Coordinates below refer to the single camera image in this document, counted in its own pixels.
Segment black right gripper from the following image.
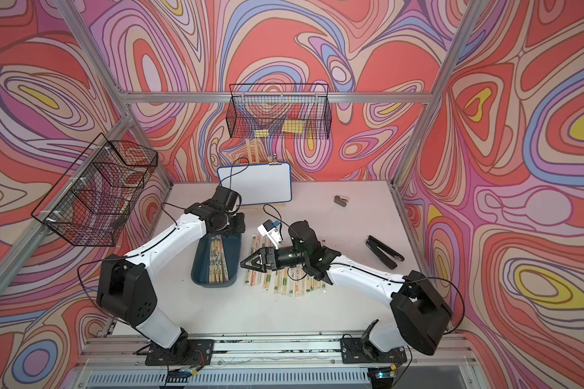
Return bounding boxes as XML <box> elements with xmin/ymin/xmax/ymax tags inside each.
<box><xmin>241</xmin><ymin>245</ymin><xmax>308</xmax><ymax>275</ymax></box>

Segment teal plastic storage box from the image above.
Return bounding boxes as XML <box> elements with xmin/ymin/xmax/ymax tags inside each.
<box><xmin>191</xmin><ymin>234</ymin><xmax>242</xmax><ymax>288</ymax></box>

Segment panda print chopsticks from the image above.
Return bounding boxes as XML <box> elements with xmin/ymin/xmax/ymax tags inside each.
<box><xmin>320</xmin><ymin>239</ymin><xmax>326</xmax><ymax>292</ymax></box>

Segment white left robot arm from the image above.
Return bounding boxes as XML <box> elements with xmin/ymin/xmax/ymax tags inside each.
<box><xmin>97</xmin><ymin>185</ymin><xmax>245</xmax><ymax>349</ymax></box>

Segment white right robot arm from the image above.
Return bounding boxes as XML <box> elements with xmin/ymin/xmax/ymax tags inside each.
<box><xmin>240</xmin><ymin>220</ymin><xmax>453</xmax><ymax>356</ymax></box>

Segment wrapped chopsticks in box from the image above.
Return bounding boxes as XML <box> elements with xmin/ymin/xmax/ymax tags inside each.
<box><xmin>209</xmin><ymin>235</ymin><xmax>230</xmax><ymax>285</ymax></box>

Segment blue framed whiteboard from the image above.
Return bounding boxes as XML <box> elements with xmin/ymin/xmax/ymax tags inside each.
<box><xmin>217</xmin><ymin>162</ymin><xmax>292</xmax><ymax>205</ymax></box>

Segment wooden whiteboard easel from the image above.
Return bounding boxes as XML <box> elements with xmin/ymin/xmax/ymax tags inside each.
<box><xmin>230</xmin><ymin>139</ymin><xmax>292</xmax><ymax>205</ymax></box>

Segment olive and white stapler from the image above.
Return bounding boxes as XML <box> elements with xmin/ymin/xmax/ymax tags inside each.
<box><xmin>334</xmin><ymin>195</ymin><xmax>349</xmax><ymax>207</ymax></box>

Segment yellow sticky note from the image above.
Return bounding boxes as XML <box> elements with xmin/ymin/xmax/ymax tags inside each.
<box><xmin>282</xmin><ymin>119</ymin><xmax>305</xmax><ymax>135</ymax></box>

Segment green circuit board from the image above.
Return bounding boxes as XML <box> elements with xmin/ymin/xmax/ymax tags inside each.
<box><xmin>165</xmin><ymin>370</ymin><xmax>196</xmax><ymax>385</ymax></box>

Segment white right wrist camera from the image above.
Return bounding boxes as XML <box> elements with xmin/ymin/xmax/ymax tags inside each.
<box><xmin>257</xmin><ymin>220</ymin><xmax>284</xmax><ymax>249</ymax></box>

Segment black wire basket back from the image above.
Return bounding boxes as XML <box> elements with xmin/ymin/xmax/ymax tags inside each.
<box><xmin>225</xmin><ymin>82</ymin><xmax>333</xmax><ymax>139</ymax></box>

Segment black wire basket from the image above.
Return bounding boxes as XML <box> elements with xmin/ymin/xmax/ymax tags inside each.
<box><xmin>225</xmin><ymin>82</ymin><xmax>333</xmax><ymax>139</ymax></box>
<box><xmin>31</xmin><ymin>135</ymin><xmax>158</xmax><ymax>247</ymax></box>

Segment black wire basket left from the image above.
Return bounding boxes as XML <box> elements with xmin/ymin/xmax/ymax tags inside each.
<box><xmin>31</xmin><ymin>135</ymin><xmax>158</xmax><ymax>247</ymax></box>

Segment aluminium frame post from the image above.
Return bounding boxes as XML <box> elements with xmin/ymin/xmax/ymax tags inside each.
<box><xmin>391</xmin><ymin>0</ymin><xmax>483</xmax><ymax>188</ymax></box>

